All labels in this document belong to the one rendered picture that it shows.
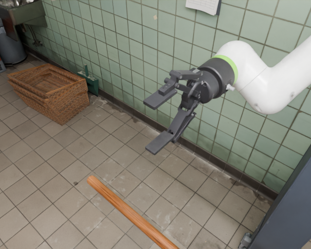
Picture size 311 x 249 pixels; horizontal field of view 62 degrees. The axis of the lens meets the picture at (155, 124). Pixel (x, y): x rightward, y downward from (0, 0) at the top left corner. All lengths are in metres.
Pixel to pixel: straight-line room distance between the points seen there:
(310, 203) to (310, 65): 0.69
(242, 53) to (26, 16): 2.69
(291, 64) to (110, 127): 2.15
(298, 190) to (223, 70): 0.71
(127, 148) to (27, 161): 0.89
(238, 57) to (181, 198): 1.59
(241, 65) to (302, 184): 0.63
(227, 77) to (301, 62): 0.18
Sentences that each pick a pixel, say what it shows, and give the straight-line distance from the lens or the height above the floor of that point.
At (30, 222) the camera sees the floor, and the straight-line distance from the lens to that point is 2.26.
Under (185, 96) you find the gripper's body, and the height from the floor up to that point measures 1.51.
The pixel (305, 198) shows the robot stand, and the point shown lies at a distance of 1.25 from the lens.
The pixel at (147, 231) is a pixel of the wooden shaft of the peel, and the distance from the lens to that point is 0.76.
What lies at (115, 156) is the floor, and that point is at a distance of 2.41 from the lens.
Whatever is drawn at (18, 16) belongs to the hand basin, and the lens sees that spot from 3.14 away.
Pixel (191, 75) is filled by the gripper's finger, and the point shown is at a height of 1.57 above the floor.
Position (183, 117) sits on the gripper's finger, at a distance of 0.63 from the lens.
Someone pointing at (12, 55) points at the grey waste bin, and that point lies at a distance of 3.94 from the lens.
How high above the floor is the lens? 1.88
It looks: 45 degrees down
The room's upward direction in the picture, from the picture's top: straight up
